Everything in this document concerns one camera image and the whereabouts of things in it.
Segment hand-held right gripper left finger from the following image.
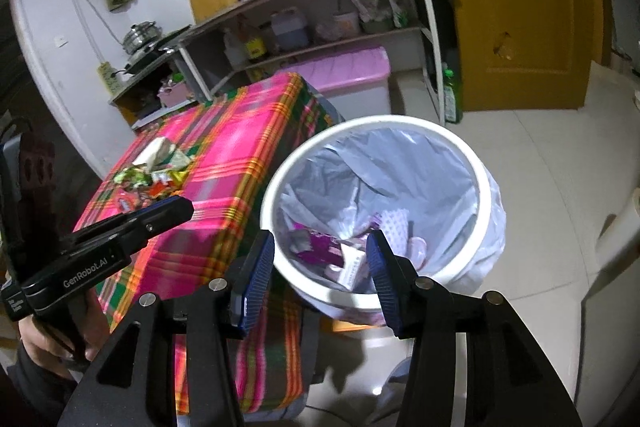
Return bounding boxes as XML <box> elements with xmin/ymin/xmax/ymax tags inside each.
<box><xmin>57</xmin><ymin>231</ymin><xmax>276</xmax><ymax>427</ymax></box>

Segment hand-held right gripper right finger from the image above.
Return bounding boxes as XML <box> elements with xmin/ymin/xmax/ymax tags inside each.
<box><xmin>365</xmin><ymin>228</ymin><xmax>583</xmax><ymax>427</ymax></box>

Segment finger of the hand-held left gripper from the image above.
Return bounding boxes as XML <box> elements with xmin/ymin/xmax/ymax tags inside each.
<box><xmin>117</xmin><ymin>197</ymin><xmax>176</xmax><ymax>217</ymax></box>
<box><xmin>60</xmin><ymin>196</ymin><xmax>195</xmax><ymax>258</ymax></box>

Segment pile of colourful candy wrappers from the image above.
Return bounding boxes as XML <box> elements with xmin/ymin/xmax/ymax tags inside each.
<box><xmin>112</xmin><ymin>164</ymin><xmax>193</xmax><ymax>212</ymax></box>

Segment white tissue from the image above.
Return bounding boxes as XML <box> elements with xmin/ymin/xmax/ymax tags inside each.
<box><xmin>132</xmin><ymin>137</ymin><xmax>178</xmax><ymax>170</ymax></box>

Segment white rimmed trash bin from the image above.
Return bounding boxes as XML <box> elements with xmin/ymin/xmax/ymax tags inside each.
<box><xmin>259</xmin><ymin>114</ymin><xmax>493</xmax><ymax>313</ymax></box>

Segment person's left forearm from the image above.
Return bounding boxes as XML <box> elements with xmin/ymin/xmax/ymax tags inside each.
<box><xmin>7</xmin><ymin>342</ymin><xmax>81</xmax><ymax>427</ymax></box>

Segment person's left hand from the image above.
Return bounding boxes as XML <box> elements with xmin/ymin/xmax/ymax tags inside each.
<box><xmin>17</xmin><ymin>292</ymin><xmax>108</xmax><ymax>378</ymax></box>

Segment orange cardboard box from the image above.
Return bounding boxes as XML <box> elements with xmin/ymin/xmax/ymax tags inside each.
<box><xmin>327</xmin><ymin>318</ymin><xmax>363</xmax><ymax>334</ymax></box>

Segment pink plaid tablecloth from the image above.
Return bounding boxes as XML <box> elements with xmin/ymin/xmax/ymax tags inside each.
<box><xmin>75</xmin><ymin>72</ymin><xmax>336</xmax><ymax>415</ymax></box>

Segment pink woven basket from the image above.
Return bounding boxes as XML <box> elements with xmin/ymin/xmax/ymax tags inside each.
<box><xmin>157</xmin><ymin>79</ymin><xmax>193</xmax><ymax>108</ymax></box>

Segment low wooden cabinet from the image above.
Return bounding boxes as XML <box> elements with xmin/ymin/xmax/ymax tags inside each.
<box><xmin>110</xmin><ymin>49</ymin><xmax>201</xmax><ymax>128</ymax></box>

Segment yellow power strip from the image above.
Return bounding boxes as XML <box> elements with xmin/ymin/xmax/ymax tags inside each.
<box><xmin>97</xmin><ymin>62</ymin><xmax>121</xmax><ymax>95</ymax></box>

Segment black induction cooker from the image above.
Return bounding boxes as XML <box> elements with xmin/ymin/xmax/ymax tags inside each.
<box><xmin>122</xmin><ymin>47</ymin><xmax>176</xmax><ymax>75</ymax></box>

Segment steel steamer pot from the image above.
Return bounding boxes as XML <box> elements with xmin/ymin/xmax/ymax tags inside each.
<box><xmin>122</xmin><ymin>22</ymin><xmax>163</xmax><ymax>55</ymax></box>

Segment black flat pan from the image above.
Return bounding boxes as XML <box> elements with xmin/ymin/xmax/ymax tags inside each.
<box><xmin>157</xmin><ymin>24</ymin><xmax>193</xmax><ymax>50</ymax></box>

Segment white plastic bottle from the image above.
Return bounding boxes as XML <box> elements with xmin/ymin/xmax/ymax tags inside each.
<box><xmin>224</xmin><ymin>29</ymin><xmax>248</xmax><ymax>68</ymax></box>

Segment large soy sauce bottle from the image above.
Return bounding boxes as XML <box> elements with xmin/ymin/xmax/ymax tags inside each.
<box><xmin>240</xmin><ymin>19</ymin><xmax>266</xmax><ymax>60</ymax></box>

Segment green plastic bottle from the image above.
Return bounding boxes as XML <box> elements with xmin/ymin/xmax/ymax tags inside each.
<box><xmin>441</xmin><ymin>64</ymin><xmax>461</xmax><ymax>124</ymax></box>

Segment pink lidded storage box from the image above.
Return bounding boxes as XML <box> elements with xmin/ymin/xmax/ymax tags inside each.
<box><xmin>277</xmin><ymin>47</ymin><xmax>392</xmax><ymax>122</ymax></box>

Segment dark liquid plastic jug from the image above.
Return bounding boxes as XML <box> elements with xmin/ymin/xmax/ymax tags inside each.
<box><xmin>270</xmin><ymin>7</ymin><xmax>310</xmax><ymax>52</ymax></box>

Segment white paper roll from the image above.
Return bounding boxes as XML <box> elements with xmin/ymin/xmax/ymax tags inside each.
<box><xmin>597</xmin><ymin>187</ymin><xmax>640</xmax><ymax>268</ymax></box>

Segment white plastic tub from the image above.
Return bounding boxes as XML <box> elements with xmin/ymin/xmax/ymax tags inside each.
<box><xmin>332</xmin><ymin>12</ymin><xmax>361</xmax><ymax>40</ymax></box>

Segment green food packet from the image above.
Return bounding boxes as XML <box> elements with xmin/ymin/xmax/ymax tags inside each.
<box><xmin>387</xmin><ymin>0</ymin><xmax>408</xmax><ymax>28</ymax></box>

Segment crumpled plastic bags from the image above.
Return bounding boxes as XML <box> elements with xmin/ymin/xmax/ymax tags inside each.
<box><xmin>347</xmin><ymin>0</ymin><xmax>406</xmax><ymax>32</ymax></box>

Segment yellow wooden door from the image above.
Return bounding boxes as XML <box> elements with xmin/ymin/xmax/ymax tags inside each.
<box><xmin>427</xmin><ymin>0</ymin><xmax>616</xmax><ymax>112</ymax></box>

